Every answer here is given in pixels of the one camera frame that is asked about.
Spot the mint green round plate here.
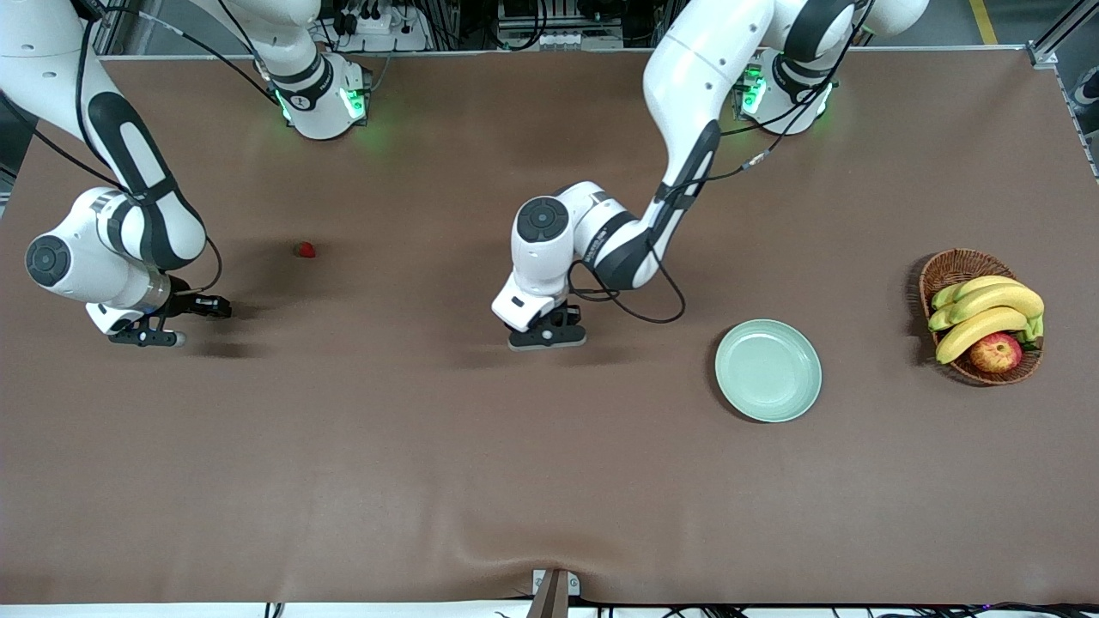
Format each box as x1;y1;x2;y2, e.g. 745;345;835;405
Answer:
714;319;823;424

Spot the brown table mat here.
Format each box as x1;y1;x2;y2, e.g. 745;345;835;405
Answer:
0;47;1099;607

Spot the brown upright pole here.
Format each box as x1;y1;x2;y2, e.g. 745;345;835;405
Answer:
525;571;571;618

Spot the black control box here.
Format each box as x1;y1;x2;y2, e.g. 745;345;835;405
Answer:
498;0;628;28

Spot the white power strip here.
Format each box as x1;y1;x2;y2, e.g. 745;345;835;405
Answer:
331;0;430;52

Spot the brown wicker basket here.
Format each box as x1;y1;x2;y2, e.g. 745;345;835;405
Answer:
919;249;1044;386

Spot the red yellow apple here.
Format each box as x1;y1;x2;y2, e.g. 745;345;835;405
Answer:
968;332;1024;374

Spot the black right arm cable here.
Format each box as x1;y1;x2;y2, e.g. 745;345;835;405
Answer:
0;0;276;297

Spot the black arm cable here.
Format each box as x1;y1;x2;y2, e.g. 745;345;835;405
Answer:
567;0;877;325
0;0;276;297

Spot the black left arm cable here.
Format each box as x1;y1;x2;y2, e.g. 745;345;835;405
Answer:
567;0;877;325

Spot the metal clamp bracket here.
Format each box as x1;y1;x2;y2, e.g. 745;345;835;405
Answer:
531;568;581;597

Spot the aluminium frame strut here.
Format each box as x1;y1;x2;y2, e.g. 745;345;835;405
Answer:
1028;0;1099;181

